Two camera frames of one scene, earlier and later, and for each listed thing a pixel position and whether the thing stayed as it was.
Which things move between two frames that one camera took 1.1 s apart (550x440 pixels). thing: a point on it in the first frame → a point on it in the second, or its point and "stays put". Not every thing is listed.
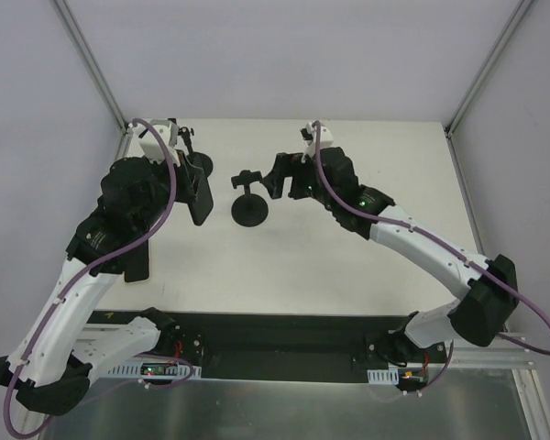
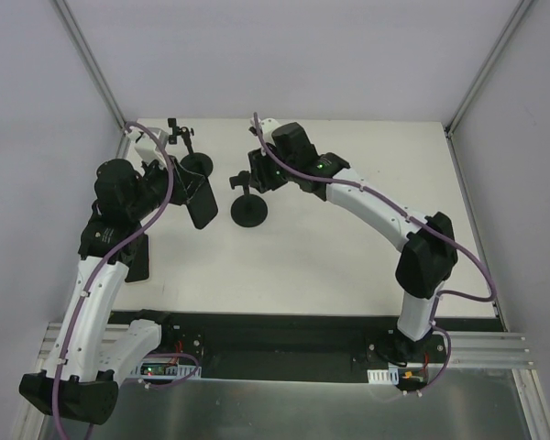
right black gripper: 283,175 → 257,170
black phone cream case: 137,264 stays put
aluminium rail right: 500,353 stays put
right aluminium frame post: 486,67 stays put
